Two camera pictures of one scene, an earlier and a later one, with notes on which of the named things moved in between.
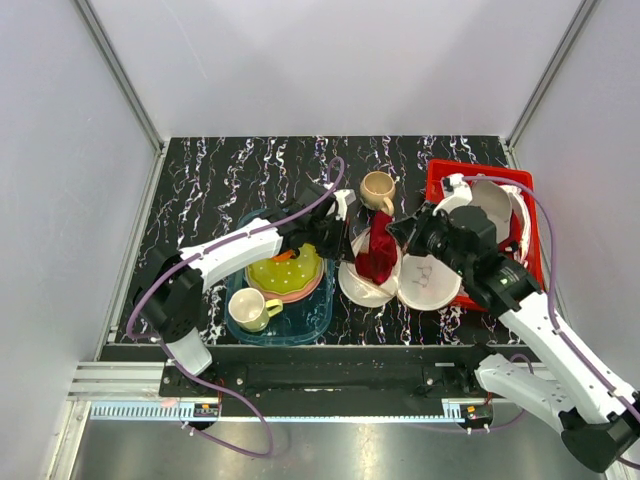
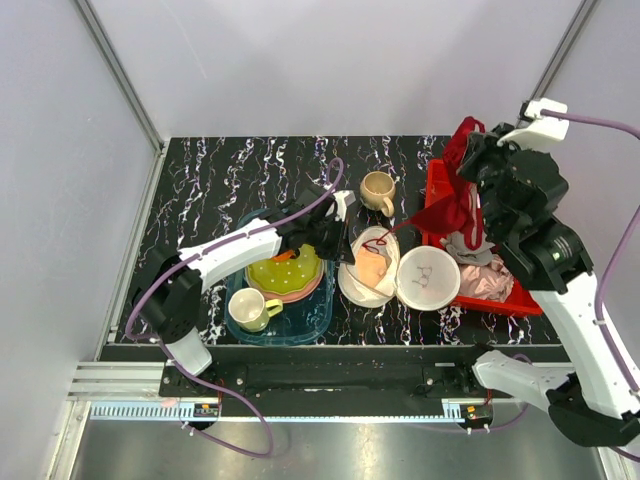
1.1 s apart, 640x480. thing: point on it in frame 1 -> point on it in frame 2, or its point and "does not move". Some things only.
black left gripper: (342, 249) does not move
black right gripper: (411, 229) -> (481, 146)
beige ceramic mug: (377, 189) does not move
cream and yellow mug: (249, 310) does not move
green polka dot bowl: (286, 275) does not move
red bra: (377, 263) -> (462, 208)
